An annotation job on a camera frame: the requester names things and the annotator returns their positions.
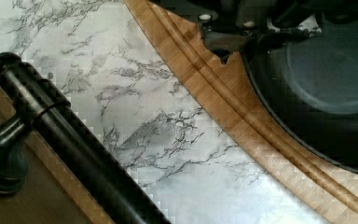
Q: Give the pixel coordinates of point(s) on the wooden drawer front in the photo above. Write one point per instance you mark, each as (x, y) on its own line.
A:
(35, 186)

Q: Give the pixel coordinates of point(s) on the black bowl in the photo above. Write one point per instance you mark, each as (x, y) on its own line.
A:
(311, 89)

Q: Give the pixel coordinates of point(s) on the bamboo cutting board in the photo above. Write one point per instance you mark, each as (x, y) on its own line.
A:
(226, 94)

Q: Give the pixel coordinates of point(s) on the black drawer handle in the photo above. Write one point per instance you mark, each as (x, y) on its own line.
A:
(41, 107)

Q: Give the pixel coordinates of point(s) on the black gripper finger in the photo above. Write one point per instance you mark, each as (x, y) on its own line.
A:
(252, 30)

